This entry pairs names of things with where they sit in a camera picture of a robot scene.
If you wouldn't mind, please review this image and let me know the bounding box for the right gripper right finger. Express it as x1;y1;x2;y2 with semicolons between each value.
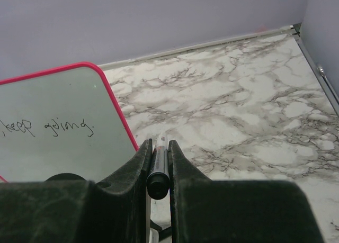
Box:
169;140;324;242

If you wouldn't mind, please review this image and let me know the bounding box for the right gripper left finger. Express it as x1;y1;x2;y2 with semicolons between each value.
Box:
1;140;152;242

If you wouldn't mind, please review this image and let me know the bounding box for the pink framed whiteboard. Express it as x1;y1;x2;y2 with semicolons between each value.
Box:
1;62;138;183

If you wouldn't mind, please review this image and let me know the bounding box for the aluminium table frame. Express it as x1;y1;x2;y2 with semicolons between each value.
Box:
99;23;338;112

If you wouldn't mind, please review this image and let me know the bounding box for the white whiteboard marker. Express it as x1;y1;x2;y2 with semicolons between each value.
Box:
146;132;170;200

